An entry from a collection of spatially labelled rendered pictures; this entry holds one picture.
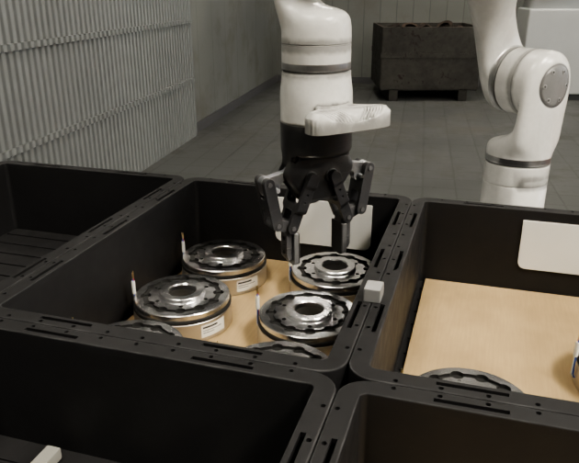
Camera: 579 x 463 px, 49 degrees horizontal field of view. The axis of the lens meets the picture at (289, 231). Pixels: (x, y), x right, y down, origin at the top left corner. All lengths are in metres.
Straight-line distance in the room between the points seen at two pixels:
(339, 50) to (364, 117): 0.07
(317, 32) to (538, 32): 6.96
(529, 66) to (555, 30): 6.66
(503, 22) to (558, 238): 0.32
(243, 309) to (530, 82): 0.49
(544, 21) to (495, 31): 6.61
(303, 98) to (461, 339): 0.29
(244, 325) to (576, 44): 7.12
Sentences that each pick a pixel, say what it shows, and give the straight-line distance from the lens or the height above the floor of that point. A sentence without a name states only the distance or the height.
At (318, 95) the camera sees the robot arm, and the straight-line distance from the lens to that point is 0.63.
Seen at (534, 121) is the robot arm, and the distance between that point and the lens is 0.94.
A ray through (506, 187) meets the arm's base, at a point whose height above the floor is 0.90.
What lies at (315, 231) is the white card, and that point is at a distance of 0.81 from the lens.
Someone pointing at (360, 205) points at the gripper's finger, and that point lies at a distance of 0.72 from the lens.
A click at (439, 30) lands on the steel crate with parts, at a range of 7.15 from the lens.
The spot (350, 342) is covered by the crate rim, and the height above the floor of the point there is 0.93.
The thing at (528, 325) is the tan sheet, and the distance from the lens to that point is 0.73.
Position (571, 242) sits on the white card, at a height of 0.90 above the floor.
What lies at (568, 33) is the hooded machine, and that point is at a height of 0.70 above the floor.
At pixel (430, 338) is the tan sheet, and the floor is 0.83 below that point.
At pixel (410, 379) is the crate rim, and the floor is 0.93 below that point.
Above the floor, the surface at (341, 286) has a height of 0.86.
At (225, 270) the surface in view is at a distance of 0.74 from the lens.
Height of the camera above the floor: 1.17
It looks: 21 degrees down
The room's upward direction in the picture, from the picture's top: straight up
